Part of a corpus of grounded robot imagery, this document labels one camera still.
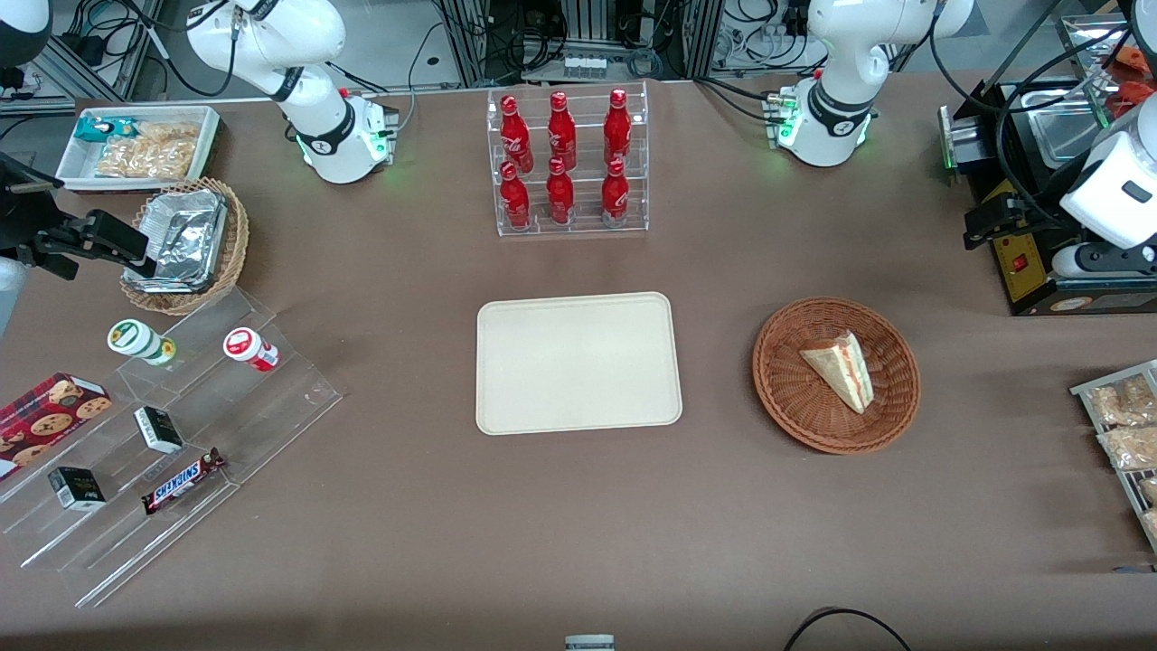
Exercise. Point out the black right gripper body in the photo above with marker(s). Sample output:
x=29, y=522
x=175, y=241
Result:
x=20, y=226

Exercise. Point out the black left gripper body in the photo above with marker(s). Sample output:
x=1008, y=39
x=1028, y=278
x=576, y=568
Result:
x=1033, y=220

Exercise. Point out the triangular sandwich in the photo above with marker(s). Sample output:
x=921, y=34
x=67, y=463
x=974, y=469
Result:
x=842, y=369

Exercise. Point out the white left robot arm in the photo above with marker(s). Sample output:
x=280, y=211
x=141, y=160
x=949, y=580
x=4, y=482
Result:
x=841, y=54

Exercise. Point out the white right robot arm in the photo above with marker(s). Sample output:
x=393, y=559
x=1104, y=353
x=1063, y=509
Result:
x=271, y=41

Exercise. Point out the white rectangular snack tray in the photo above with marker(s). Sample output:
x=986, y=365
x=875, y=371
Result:
x=72, y=172

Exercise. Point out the light wicker basket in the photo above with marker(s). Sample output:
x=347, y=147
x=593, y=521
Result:
x=230, y=244

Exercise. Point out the brown wicker basket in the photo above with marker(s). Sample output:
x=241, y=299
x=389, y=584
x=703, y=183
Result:
x=786, y=398

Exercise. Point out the cream plastic tray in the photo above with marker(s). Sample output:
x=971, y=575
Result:
x=578, y=363

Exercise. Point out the black electric grill appliance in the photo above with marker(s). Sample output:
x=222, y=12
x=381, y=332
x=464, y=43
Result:
x=1026, y=271

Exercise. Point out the stack of foil trays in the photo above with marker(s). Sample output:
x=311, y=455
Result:
x=185, y=235

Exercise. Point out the clear bag of chips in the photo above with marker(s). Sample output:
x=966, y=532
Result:
x=149, y=154

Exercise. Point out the green lid sunflower cup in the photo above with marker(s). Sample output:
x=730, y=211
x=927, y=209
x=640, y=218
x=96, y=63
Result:
x=136, y=339

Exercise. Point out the teal snack packet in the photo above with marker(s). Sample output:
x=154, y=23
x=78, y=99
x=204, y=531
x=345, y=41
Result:
x=99, y=128

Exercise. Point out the red plaid cookie box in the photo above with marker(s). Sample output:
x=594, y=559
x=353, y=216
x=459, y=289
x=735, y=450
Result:
x=45, y=420

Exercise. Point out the red lid white cup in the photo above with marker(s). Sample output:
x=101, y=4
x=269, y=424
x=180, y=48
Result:
x=246, y=347

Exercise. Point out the clear acrylic container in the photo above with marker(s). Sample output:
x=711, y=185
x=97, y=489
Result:
x=1085, y=54

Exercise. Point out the clear bag of snacks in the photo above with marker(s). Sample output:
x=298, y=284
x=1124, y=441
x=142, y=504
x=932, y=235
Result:
x=1150, y=490
x=1121, y=402
x=1132, y=448
x=1152, y=524

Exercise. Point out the small black box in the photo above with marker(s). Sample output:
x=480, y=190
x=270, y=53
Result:
x=159, y=430
x=77, y=489

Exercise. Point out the clear acrylic step shelf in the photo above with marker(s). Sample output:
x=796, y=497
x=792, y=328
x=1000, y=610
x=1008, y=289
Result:
x=244, y=425

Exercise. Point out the Snickers chocolate bar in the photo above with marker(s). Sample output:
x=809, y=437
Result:
x=181, y=482

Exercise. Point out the red cola bottle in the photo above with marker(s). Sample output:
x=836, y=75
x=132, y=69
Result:
x=515, y=136
x=560, y=196
x=617, y=127
x=615, y=197
x=562, y=131
x=515, y=201

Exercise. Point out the clear acrylic bottle rack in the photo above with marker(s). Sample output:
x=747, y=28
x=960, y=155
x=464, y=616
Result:
x=587, y=226

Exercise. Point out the white power strip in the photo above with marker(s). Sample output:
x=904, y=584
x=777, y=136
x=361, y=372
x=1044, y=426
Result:
x=585, y=65

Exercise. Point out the grey device edge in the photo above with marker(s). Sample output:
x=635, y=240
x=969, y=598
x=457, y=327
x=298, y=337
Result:
x=589, y=643

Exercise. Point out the aluminium frame post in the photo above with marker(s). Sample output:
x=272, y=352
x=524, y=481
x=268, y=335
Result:
x=705, y=36
x=470, y=41

